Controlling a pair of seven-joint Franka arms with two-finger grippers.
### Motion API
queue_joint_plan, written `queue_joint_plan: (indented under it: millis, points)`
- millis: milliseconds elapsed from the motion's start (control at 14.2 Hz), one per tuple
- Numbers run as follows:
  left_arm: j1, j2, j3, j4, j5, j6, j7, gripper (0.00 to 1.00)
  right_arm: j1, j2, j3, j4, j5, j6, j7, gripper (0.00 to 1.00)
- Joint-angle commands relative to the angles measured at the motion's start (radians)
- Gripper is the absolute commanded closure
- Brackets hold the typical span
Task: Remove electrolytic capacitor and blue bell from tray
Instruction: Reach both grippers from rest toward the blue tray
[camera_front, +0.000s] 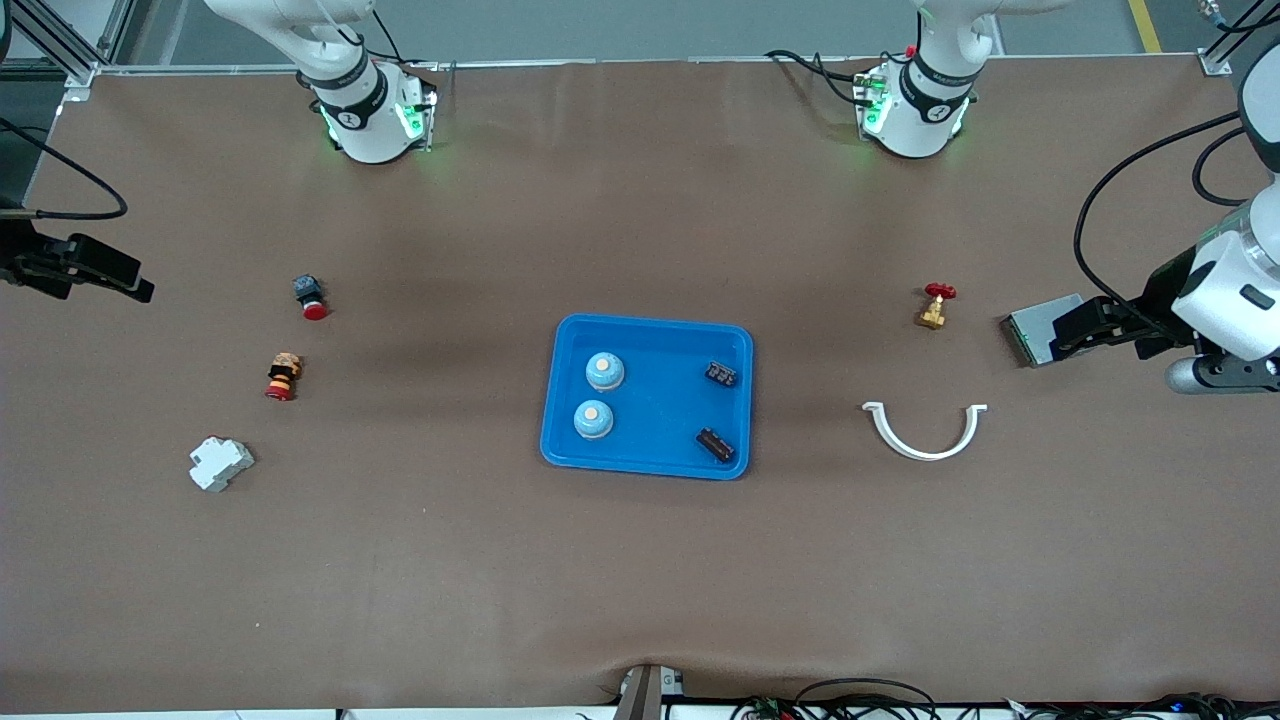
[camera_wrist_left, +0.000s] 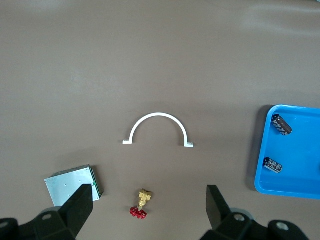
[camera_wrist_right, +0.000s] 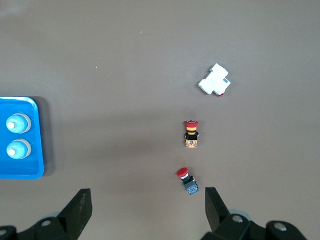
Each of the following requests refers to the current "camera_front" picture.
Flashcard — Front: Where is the brass valve red handle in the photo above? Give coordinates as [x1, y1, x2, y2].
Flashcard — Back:
[914, 282, 958, 331]

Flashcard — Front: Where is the grey aluminium table rail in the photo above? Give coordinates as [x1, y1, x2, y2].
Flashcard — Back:
[95, 54, 1216, 73]

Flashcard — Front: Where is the white semicircular clamp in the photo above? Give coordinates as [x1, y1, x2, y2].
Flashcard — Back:
[862, 401, 989, 462]

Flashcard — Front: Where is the black arm base cable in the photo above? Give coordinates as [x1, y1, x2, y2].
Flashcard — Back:
[764, 48, 877, 109]

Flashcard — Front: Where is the grey metal box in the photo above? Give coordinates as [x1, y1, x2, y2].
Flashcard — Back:
[1001, 293, 1091, 369]

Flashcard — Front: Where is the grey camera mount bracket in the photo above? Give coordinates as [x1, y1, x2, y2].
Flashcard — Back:
[612, 663, 686, 720]

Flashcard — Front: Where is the black cable bundle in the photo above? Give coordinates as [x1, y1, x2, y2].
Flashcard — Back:
[730, 677, 1280, 720]

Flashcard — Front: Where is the blue plastic tray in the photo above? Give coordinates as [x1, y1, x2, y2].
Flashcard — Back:
[539, 313, 754, 482]

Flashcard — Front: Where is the white circuit breaker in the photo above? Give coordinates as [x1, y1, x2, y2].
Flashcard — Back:
[189, 436, 256, 493]

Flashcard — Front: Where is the brown table mat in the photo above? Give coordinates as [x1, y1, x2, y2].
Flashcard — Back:
[0, 55, 1280, 714]

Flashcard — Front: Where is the aluminium frame post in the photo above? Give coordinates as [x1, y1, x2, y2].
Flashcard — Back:
[0, 0, 101, 93]
[1198, 0, 1280, 78]

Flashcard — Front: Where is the red button orange body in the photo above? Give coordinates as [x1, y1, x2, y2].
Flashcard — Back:
[265, 352, 303, 402]

